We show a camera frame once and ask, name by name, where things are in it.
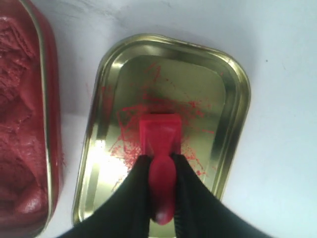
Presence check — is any red plastic stamp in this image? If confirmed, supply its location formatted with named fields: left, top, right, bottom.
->
left=139, top=114, right=182, bottom=225

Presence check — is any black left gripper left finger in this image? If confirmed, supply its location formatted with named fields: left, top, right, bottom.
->
left=60, top=156, right=151, bottom=238

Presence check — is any red ink pad tin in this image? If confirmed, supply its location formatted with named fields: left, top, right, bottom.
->
left=0, top=0, right=63, bottom=238

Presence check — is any gold tin lid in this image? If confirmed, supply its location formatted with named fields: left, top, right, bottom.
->
left=72, top=34, right=251, bottom=224

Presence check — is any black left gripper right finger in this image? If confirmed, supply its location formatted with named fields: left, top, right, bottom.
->
left=172, top=154, right=254, bottom=238

